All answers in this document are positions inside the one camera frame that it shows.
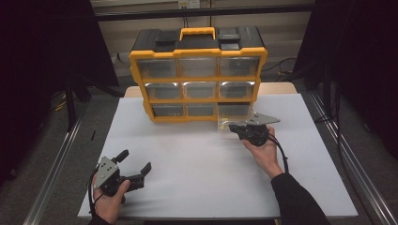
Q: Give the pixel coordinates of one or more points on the white wall socket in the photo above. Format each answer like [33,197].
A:
[189,3]

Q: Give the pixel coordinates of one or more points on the black curtain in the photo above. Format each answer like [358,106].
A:
[363,62]
[37,62]

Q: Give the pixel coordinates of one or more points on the aluminium floor rail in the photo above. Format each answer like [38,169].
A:
[53,175]
[353,162]

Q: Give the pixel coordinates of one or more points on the yellow black drawer organizer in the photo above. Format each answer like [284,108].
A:
[200,50]

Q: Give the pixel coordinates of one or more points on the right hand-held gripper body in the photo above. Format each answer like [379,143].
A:
[256,134]

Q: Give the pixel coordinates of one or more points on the person's left hand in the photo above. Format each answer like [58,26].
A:
[109,206]

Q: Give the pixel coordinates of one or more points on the small black floor object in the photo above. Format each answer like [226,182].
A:
[93,135]

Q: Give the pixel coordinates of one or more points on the black horizontal rail bar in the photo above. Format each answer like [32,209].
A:
[203,12]

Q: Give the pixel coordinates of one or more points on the person's right hand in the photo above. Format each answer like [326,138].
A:
[266,156]

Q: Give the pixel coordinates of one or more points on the small yellow part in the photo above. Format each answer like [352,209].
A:
[222,126]

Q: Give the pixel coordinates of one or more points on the clear plastic drawer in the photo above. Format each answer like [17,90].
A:
[233,111]

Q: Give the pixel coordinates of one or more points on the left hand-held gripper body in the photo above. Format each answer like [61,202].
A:
[106,173]

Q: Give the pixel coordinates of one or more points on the black metal stand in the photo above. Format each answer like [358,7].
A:
[327,90]
[70,103]

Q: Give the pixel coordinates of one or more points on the grid of clear drawers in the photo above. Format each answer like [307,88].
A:
[158,68]

